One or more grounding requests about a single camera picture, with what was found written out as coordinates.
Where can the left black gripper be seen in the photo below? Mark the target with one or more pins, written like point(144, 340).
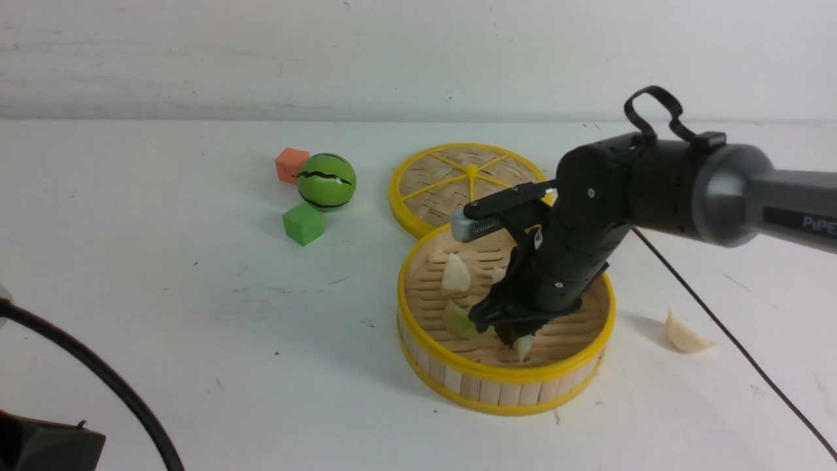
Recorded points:
point(30, 444)

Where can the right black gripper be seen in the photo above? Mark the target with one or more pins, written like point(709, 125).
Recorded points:
point(548, 270)

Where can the green-tinted dumpling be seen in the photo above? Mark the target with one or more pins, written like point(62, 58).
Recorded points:
point(456, 321)
point(524, 346)

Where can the white dumpling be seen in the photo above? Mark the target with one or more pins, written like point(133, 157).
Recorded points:
point(498, 273)
point(456, 277)
point(683, 338)

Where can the bamboo steamer tray yellow rim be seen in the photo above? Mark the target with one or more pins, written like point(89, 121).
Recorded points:
point(483, 374)

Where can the woven bamboo steamer lid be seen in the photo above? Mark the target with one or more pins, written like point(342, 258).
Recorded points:
point(427, 188)

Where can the green foam cube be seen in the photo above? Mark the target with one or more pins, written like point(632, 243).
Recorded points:
point(303, 224)

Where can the green toy watermelon ball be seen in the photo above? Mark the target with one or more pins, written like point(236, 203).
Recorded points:
point(327, 181)

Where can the orange foam cube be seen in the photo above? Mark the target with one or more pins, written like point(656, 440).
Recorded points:
point(288, 164)

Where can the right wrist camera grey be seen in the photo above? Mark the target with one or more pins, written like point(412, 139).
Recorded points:
point(514, 209)

